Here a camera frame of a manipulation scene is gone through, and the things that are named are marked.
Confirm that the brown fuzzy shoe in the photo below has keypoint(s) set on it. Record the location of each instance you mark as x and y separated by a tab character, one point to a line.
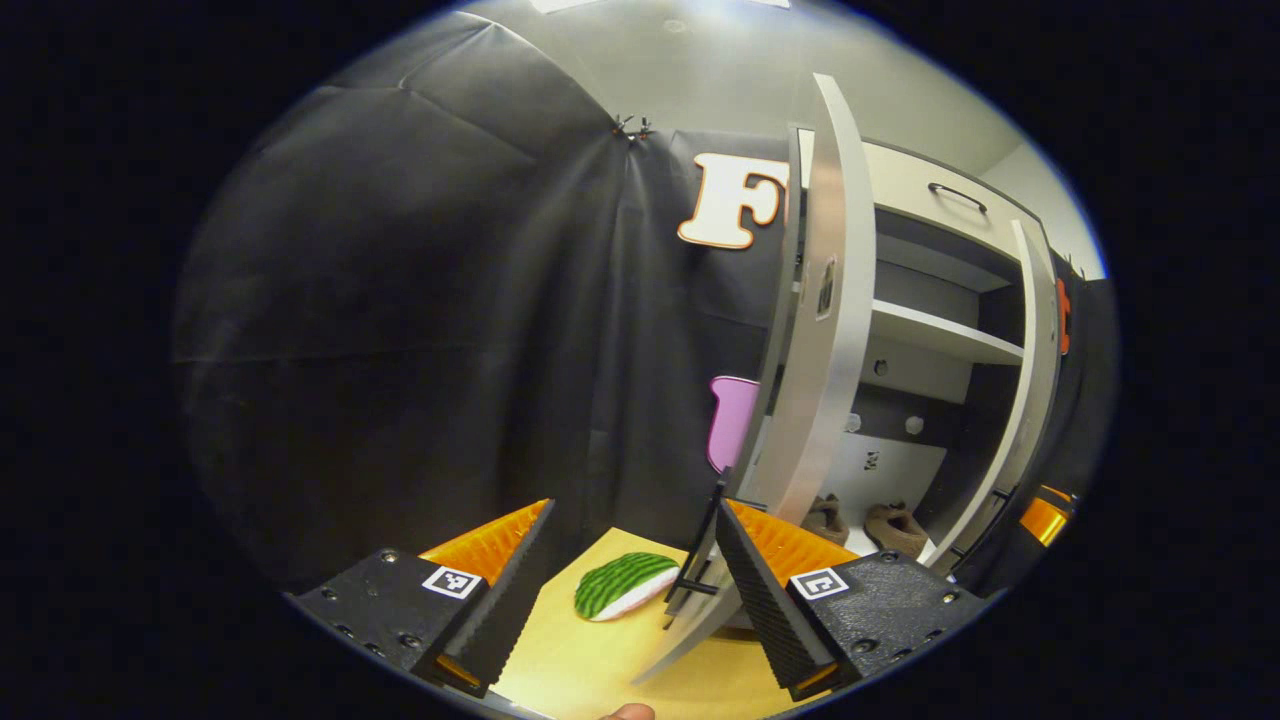
897	530
827	520

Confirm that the white cabinet shelf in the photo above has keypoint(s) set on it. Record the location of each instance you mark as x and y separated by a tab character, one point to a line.
940	335

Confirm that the watermelon slice toy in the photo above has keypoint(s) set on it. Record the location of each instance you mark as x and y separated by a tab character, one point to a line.
625	585

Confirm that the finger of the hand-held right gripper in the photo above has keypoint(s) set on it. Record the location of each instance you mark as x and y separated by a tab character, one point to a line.
1045	520

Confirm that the white cabinet drawer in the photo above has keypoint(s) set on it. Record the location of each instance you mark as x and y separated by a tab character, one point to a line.
920	205

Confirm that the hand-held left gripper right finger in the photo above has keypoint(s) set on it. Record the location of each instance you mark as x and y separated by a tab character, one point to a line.
775	610

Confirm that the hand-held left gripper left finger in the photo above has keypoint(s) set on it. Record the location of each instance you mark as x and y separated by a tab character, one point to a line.
500	610

